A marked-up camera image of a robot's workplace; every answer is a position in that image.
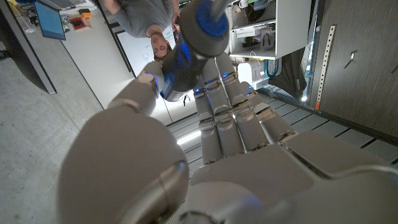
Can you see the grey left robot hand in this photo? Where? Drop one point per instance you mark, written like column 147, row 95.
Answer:
column 124, row 149

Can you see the black and blue screwdriver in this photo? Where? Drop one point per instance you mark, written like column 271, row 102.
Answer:
column 199, row 31

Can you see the whiteboard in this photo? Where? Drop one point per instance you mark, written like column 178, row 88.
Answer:
column 136, row 53

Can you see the person in grey t-shirt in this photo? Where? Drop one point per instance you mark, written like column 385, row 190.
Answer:
column 140, row 18

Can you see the orange toy block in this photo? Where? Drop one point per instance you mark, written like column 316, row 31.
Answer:
column 86, row 15

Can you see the white ribbed appliance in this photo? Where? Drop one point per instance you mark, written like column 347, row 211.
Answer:
column 250, row 73

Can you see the white shelf cabinet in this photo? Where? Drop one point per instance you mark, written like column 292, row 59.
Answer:
column 290, row 28

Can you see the perforated metal strip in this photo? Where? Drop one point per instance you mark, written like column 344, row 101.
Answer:
column 325, row 65

